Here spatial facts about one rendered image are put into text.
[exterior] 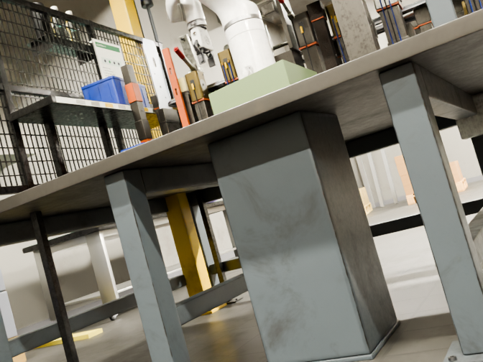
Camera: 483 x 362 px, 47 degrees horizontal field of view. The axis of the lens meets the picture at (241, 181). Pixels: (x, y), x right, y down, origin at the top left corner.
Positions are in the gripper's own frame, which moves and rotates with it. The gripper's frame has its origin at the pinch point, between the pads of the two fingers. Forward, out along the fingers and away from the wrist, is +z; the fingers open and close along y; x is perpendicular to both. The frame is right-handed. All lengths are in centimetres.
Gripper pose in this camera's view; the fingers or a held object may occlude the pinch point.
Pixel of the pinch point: (207, 62)
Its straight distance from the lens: 249.4
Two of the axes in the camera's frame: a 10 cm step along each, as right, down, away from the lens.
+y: 4.1, -0.5, 9.1
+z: 2.7, 9.6, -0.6
